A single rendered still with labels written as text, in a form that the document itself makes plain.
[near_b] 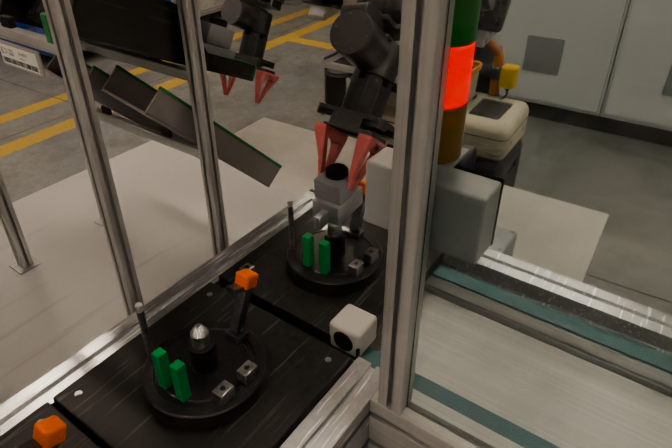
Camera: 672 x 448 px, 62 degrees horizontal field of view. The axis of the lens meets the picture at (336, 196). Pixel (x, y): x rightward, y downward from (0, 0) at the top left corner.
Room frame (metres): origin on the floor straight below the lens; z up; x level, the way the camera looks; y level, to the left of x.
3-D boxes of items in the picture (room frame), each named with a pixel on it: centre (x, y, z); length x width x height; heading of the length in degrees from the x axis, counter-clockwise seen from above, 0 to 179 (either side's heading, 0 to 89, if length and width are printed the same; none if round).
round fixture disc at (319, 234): (0.64, 0.00, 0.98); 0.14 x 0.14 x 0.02
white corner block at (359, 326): (0.51, -0.02, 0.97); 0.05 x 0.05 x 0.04; 55
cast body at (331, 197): (0.65, 0.00, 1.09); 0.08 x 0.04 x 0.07; 146
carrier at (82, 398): (0.43, 0.15, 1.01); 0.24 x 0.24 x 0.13; 55
